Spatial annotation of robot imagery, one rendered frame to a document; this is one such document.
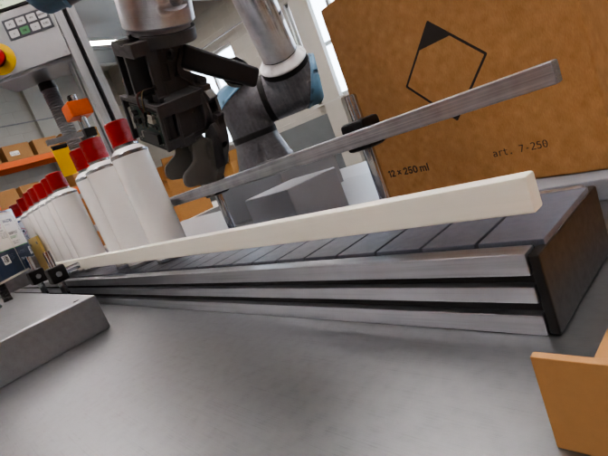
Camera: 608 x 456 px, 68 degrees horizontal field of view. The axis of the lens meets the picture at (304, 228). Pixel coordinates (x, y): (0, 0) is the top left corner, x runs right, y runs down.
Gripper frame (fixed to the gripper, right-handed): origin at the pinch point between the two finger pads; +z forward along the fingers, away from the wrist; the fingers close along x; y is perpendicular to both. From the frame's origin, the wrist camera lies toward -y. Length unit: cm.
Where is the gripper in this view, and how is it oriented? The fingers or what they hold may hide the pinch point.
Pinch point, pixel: (213, 184)
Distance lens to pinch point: 62.1
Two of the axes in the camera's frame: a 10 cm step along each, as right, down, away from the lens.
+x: 7.7, 3.2, -5.5
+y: -6.3, 4.9, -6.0
